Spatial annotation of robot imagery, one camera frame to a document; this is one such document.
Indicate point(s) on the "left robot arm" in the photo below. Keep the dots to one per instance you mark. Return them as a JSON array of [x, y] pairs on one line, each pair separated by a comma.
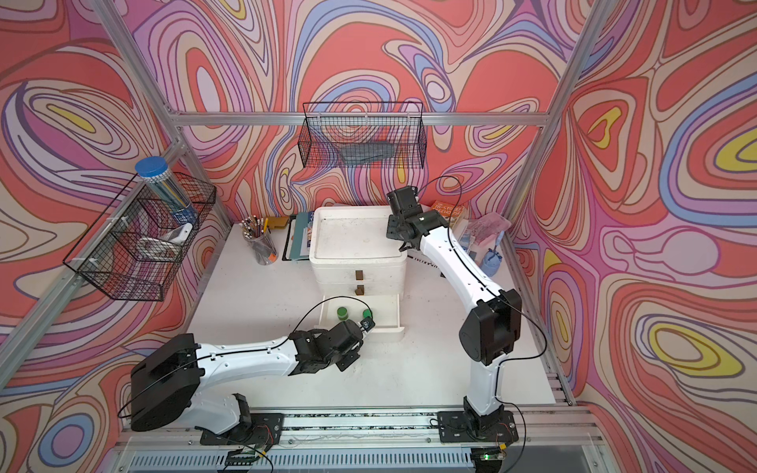
[[176, 384]]

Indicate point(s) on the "white object in basket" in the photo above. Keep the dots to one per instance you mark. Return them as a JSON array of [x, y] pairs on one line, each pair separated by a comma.
[[178, 235]]

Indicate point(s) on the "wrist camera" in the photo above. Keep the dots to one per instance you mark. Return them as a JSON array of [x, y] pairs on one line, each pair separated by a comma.
[[404, 202], [367, 324]]

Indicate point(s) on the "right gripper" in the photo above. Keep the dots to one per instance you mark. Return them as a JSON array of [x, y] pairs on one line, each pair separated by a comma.
[[391, 228]]

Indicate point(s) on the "white drawer cabinet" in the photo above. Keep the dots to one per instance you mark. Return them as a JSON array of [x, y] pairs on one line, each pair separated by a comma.
[[351, 255]]

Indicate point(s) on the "black wire basket left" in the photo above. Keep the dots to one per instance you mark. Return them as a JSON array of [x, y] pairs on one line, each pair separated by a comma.
[[128, 261]]

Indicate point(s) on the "blue lid pencil tube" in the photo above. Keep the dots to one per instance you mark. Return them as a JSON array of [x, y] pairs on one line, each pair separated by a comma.
[[160, 178]]

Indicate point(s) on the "black wire basket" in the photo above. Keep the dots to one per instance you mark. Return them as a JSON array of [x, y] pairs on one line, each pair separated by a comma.
[[128, 261], [374, 135]]

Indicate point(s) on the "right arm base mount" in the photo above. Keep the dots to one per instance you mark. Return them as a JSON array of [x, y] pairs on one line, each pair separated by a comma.
[[467, 427]]

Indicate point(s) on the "teal folder with book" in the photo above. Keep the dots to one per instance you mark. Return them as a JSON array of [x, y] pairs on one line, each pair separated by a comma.
[[298, 244]]

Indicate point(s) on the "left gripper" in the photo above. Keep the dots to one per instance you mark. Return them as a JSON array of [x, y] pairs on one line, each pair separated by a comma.
[[353, 358]]

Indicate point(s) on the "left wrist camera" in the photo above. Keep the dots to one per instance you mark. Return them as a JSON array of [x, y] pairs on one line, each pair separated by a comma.
[[367, 324]]

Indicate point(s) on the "pink plastic case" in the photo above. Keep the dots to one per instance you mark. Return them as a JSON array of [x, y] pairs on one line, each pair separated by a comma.
[[487, 227]]

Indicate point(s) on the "black wire basket back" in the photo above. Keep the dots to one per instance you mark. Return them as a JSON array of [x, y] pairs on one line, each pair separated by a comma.
[[374, 135]]

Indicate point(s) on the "blue desk lamp base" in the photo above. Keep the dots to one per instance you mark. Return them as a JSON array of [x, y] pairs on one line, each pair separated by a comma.
[[491, 262]]

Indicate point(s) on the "pencil cup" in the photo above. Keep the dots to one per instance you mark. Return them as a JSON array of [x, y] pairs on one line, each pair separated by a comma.
[[255, 233]]

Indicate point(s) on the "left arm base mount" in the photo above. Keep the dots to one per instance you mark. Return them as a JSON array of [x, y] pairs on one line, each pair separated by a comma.
[[254, 429]]

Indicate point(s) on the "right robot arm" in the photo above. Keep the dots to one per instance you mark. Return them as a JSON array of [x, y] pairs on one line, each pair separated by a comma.
[[492, 326]]

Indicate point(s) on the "orange treehouse book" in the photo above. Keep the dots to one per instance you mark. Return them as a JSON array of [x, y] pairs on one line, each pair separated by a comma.
[[454, 214]]

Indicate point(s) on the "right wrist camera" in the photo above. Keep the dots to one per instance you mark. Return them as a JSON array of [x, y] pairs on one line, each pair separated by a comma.
[[404, 202]]

